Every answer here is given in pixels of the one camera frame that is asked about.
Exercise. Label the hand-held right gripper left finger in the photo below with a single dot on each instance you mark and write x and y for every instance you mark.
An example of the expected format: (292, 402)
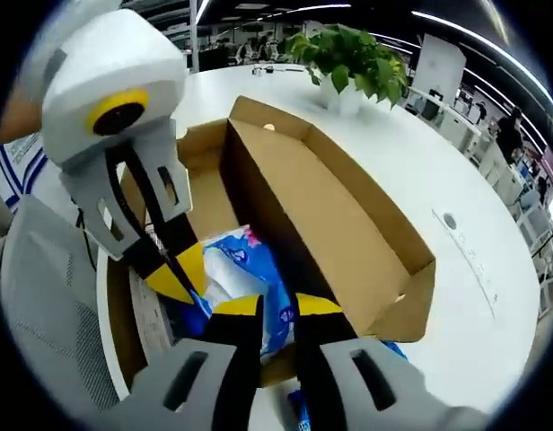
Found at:
(234, 350)

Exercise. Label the grey mesh office chair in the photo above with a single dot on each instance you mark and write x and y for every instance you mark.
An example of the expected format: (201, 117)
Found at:
(47, 292)

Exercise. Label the small black white gadget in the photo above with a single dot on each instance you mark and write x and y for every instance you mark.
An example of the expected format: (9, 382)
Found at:
(264, 69)

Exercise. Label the brown cardboard shoe box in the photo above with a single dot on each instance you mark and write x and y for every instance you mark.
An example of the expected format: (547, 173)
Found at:
(326, 202)

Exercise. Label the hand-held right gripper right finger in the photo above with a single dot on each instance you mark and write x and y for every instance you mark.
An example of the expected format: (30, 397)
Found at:
(321, 359)

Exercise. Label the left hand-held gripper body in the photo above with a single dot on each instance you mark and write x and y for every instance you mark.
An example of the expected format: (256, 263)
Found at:
(119, 58)

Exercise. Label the potted green plant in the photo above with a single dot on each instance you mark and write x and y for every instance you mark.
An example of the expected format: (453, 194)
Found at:
(348, 54)

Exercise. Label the white blue bordered banner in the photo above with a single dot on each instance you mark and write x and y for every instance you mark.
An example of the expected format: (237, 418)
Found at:
(16, 179)

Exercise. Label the light blue soft tissue pack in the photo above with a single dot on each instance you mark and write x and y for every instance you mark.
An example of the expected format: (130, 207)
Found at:
(240, 269)

